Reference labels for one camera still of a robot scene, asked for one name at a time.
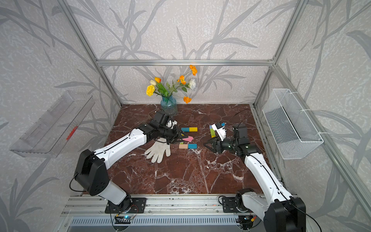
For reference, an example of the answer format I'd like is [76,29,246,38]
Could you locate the lime green block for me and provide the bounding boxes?
[210,128,216,138]

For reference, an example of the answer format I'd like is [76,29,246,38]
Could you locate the light wood block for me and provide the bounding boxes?
[179,144,188,149]

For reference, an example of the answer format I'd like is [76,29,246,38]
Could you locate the pink block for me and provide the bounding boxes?
[182,136,193,142]

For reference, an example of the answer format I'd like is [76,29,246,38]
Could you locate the large yellow block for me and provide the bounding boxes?
[189,127,198,132]

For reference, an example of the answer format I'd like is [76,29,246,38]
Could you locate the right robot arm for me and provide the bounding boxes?
[204,123,306,232]

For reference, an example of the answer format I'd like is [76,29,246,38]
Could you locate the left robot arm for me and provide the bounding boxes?
[73,111,187,206]

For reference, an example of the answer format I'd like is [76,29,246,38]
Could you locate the white cotton glove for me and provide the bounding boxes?
[145,138,171,163]

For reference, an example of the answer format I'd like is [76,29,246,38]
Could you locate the blue glass vase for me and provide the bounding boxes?
[160,96,178,116]

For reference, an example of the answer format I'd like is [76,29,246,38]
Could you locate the artificial flowers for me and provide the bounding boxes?
[146,65,198,103]

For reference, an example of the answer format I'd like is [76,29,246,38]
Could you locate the right circuit board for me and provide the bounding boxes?
[236,215,256,230]

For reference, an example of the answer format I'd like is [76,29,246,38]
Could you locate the circuit board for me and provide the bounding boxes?
[236,215,256,230]
[114,214,137,225]

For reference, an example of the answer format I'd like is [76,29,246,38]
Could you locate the left circuit board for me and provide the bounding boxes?
[114,214,137,225]

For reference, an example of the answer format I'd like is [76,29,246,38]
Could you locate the clear plastic shelf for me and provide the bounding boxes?
[10,91,95,158]

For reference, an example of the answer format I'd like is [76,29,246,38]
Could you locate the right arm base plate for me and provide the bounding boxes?
[218,196,241,213]

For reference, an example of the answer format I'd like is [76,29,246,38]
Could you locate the white wire basket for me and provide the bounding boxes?
[262,89,324,160]

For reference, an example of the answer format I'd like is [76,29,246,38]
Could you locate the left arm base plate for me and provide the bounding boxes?
[105,196,147,214]

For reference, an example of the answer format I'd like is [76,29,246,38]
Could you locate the aluminium frame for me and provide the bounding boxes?
[58,1,371,217]

